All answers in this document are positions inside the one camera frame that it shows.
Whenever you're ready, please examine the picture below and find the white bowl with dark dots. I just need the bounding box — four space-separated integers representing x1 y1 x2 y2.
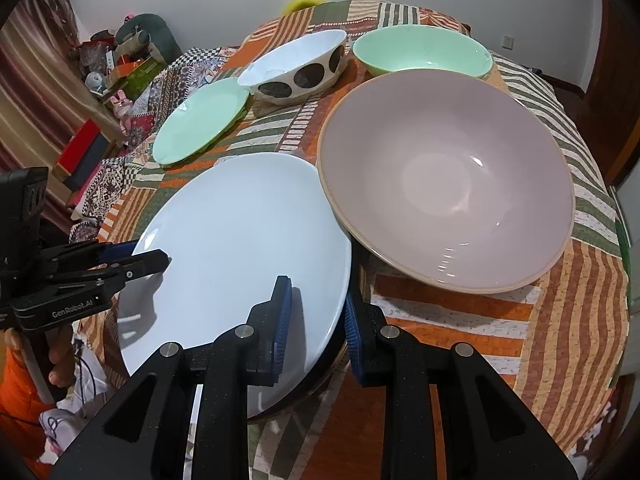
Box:
237 29 349 106

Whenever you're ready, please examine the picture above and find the person's left forearm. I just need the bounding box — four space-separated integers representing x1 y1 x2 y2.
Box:
0 342 51 461

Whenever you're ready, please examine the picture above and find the striped curtain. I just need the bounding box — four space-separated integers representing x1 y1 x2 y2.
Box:
0 0 131 221

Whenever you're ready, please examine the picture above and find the person's left hand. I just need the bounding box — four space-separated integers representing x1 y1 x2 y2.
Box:
47 330 77 402

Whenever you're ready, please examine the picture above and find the striped patchwork blanket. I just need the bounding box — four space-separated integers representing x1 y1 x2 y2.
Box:
80 0 631 480

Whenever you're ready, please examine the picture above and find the pink rabbit toy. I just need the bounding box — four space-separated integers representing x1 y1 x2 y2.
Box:
110 90 134 122

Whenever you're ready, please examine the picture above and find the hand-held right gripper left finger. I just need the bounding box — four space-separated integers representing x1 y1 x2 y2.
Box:
50 275 293 480

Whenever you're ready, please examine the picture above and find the white cloth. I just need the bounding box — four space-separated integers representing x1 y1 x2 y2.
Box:
39 407 83 467

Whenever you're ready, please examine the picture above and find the yellow round object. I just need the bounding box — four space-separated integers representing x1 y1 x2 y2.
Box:
285 0 326 16

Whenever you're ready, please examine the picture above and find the dark blue box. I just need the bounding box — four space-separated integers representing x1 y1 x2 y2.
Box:
65 135 119 192

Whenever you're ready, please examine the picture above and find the white plate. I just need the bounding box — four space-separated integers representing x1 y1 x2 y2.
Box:
116 152 353 418

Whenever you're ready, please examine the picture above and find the green bowl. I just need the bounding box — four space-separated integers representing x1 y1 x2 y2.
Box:
352 24 493 80

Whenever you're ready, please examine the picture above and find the green plate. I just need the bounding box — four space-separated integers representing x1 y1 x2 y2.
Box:
152 77 249 166

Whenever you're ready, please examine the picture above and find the wooden door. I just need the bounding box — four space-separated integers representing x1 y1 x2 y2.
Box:
584 0 640 186

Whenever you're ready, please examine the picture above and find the patterned patchwork quilt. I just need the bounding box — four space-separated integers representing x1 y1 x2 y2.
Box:
65 46 251 241

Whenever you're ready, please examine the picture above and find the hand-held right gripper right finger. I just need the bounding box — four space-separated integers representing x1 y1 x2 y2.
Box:
344 294 591 480

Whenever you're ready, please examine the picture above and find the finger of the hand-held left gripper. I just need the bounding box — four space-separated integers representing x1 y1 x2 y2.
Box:
44 239 138 267
49 249 170 297

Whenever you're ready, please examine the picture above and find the grey-green plush toy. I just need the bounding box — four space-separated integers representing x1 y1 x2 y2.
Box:
115 12 183 61

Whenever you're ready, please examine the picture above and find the large pink bowl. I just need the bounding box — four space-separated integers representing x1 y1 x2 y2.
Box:
316 70 576 295

